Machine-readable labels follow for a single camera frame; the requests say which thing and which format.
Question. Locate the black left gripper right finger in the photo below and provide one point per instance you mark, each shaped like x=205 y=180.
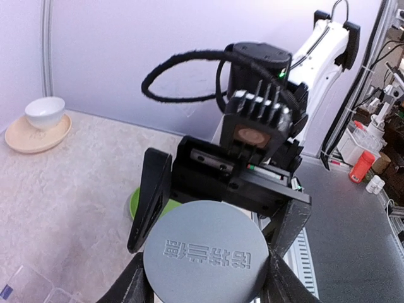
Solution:
x=282 y=285

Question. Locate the front aluminium rail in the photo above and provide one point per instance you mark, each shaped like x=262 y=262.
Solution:
x=299 y=259

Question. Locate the small white background bottles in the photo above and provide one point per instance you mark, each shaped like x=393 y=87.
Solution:
x=375 y=185

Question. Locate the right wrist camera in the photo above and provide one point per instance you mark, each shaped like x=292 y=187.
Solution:
x=254 y=125

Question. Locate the left aluminium frame post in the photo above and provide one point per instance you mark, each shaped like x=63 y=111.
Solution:
x=46 y=47

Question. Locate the clear plastic pill organizer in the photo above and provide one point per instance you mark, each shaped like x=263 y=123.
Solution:
x=27 y=285

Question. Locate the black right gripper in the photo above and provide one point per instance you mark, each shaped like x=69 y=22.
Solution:
x=204 y=171

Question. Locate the red bottle in background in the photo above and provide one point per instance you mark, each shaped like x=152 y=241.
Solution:
x=360 y=169

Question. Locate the white ceramic bowl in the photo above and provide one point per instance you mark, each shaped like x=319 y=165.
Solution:
x=45 y=113

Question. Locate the grey-capped orange pill bottle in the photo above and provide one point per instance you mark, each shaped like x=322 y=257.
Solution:
x=205 y=251

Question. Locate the beige wooden plate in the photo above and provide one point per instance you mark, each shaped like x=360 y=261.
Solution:
x=22 y=137

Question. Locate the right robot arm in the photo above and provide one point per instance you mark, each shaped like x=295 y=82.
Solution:
x=304 y=78

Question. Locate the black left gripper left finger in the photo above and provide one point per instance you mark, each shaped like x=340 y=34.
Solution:
x=131 y=286

